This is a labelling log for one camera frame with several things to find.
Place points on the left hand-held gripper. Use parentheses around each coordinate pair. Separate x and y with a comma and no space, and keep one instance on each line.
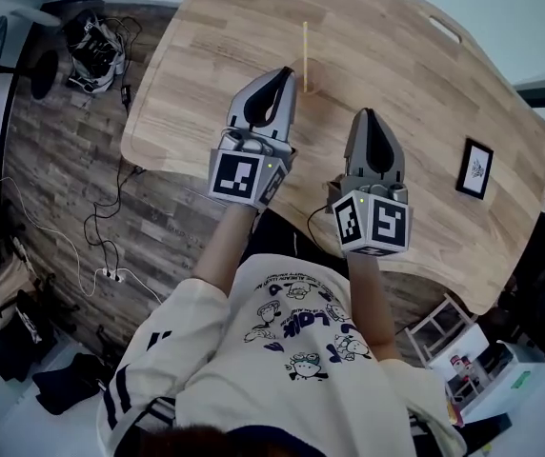
(234,174)

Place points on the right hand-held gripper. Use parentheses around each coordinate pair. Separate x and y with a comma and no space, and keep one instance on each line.
(372,222)

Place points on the pink dimpled translucent cup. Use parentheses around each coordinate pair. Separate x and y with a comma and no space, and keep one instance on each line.
(320,76)

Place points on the yellow white striped straw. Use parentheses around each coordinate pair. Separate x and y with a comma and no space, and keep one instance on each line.
(305,45)

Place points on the person's left forearm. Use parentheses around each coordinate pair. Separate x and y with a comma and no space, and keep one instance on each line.
(220,250)

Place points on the person's right forearm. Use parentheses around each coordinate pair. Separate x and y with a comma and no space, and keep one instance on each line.
(365,298)

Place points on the black framed picture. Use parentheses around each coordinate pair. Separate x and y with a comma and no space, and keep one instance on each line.
(475,167)

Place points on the person's black trousers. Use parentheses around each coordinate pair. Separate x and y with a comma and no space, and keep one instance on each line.
(291,238)

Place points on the black power adapter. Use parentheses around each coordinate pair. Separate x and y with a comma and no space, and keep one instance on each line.
(126,94)

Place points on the white power strip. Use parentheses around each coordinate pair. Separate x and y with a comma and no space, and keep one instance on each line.
(113,274)

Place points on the red white cans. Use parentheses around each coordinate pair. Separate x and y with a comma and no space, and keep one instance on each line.
(462,367)

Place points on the person's cream printed shirt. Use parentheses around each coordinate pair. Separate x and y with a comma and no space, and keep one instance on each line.
(253,388)

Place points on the white storage shelf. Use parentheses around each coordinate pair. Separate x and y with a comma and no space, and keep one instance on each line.
(496,388)

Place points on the light wooden stool frame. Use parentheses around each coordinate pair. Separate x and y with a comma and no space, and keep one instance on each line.
(444,305)

